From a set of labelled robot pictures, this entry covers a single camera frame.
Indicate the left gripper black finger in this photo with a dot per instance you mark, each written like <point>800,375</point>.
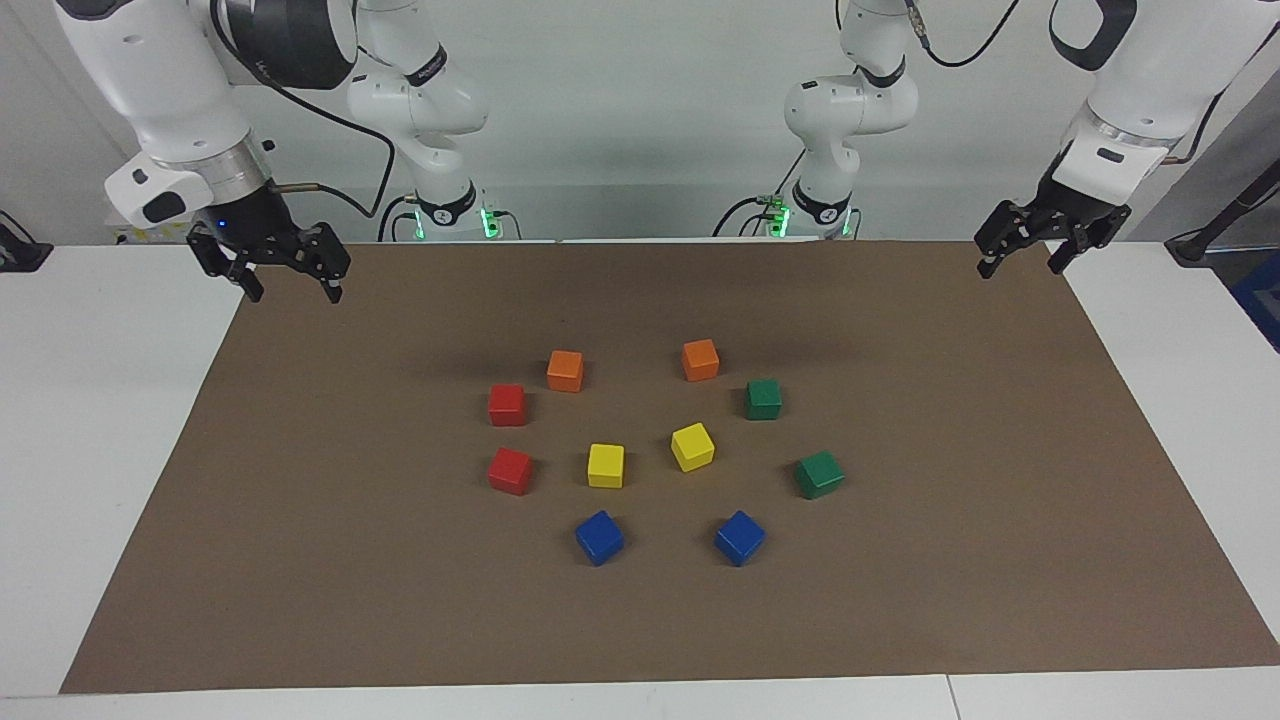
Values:
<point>1005,230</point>
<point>1100,232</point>

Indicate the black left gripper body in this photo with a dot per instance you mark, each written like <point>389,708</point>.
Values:
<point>1085,215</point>

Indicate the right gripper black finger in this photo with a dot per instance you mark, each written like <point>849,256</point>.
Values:
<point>215,250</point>
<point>335,260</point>

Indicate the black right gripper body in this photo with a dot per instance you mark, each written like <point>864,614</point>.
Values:
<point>255,225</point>

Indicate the red wooden cube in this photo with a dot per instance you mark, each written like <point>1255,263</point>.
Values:
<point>510,470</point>
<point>507,405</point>

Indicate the green wooden cube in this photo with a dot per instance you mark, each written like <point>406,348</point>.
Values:
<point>819,475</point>
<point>763,399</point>

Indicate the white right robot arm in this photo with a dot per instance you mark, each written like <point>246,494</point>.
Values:
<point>160,90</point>

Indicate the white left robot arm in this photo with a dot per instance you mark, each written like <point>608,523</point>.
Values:
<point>1150,80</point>

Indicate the yellow white small box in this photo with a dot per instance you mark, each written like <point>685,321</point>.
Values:
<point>150,234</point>

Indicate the black stand leg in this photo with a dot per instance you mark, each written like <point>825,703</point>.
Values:
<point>1215,232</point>

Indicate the blue crate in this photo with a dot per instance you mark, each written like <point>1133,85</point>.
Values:
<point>1262,300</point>

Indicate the black clamp foot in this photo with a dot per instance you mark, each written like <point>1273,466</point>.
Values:
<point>20,255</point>

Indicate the orange wooden cube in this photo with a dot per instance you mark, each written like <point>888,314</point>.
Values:
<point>700,360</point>
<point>565,370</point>

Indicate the brown table mat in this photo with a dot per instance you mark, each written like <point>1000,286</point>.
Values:
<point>300,550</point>

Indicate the yellow wooden cube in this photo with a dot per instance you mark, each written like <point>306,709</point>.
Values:
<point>605,466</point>
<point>692,447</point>

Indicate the blue wooden cube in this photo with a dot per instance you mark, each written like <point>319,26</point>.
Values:
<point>740,538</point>
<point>599,538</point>

